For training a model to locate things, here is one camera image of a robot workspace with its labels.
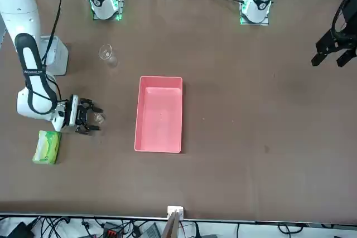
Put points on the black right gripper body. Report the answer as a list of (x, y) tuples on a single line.
[(82, 115)]

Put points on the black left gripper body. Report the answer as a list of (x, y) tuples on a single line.
[(351, 9)]

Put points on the small glass beaker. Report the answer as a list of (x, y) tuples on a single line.
[(100, 118)]

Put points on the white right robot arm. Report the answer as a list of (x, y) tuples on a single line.
[(19, 4)]

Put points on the green tissue pack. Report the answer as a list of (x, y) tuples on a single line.
[(46, 146)]

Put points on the large glass beaker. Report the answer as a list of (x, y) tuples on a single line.
[(107, 54)]

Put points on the pink plastic container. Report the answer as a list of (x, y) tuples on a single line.
[(159, 121)]

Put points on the black and red device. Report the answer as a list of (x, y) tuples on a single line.
[(111, 232)]

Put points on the grey power adapter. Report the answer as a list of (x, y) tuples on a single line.
[(152, 232)]

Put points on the black power adapter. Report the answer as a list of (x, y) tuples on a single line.
[(19, 231)]

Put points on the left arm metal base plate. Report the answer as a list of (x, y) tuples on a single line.
[(255, 23)]

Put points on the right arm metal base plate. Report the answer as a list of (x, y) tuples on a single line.
[(108, 19)]

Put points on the aluminium camera post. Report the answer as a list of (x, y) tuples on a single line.
[(175, 211)]

